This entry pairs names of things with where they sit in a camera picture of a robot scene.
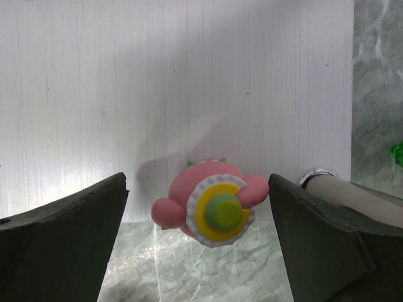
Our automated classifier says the green cassava chips bag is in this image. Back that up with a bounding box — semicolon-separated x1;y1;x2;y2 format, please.
390;142;403;168

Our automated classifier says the two-tier white wooden shelf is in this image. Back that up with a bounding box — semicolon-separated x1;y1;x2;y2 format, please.
0;0;403;227

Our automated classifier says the pink toy with green hat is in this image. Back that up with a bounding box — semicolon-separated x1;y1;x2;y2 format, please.
150;158;270;248

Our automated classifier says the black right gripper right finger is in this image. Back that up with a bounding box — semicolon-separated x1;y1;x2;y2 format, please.
269;174;402;301

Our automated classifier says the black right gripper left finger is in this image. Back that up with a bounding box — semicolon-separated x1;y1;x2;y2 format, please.
1;172;128;301

